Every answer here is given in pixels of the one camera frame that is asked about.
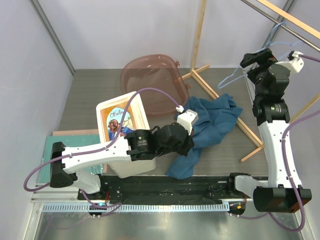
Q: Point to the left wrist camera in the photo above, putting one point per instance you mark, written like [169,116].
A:
[186,118]

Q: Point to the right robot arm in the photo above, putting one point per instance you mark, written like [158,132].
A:
[284,191]

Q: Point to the light blue wire hanger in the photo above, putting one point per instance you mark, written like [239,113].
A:
[269,42]

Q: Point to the Othello book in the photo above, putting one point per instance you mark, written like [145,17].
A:
[114,120]

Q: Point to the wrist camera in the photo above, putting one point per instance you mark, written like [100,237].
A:
[186,118]
[295,63]

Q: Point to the teal cutting mat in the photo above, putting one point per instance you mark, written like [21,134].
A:
[44,176]

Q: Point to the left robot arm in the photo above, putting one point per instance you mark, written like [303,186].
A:
[140,145]

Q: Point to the white slotted cable duct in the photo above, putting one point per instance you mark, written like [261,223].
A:
[82,207]

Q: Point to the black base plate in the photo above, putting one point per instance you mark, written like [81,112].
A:
[166,191]

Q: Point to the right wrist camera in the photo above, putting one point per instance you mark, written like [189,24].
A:
[295,63]

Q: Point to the pink translucent plastic tub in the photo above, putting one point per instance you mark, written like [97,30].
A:
[157,71]

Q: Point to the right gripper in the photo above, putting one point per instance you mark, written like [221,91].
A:
[251,58]

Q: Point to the blue t shirt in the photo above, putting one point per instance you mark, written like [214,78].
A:
[216,119]

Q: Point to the white styrofoam box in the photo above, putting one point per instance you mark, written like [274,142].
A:
[127,167]

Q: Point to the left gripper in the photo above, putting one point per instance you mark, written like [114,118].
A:
[189,144]

